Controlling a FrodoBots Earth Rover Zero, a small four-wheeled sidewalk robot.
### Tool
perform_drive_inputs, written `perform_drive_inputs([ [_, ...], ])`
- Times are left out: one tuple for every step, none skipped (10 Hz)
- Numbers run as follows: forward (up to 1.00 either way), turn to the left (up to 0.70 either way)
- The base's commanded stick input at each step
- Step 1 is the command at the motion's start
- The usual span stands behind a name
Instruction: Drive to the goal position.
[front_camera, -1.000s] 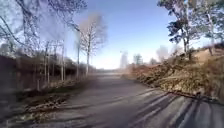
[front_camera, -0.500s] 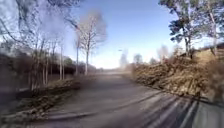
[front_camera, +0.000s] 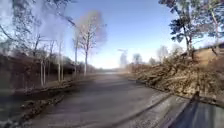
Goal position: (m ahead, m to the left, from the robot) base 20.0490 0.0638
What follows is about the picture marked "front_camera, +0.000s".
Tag distant bare trees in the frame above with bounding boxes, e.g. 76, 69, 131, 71
117, 44, 184, 68

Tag row of bare trees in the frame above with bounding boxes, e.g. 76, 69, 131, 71
0, 0, 108, 88

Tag grey asphalt road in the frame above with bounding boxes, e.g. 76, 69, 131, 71
19, 70, 224, 128

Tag brown brush-covered embankment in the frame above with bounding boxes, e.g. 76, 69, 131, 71
124, 53, 224, 106

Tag brown dirt verge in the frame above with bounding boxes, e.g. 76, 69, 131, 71
0, 74, 98, 128

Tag tall pine tree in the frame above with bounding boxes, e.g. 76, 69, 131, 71
158, 0, 224, 61

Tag dark earth bank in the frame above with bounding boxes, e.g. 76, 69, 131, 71
0, 53, 98, 93

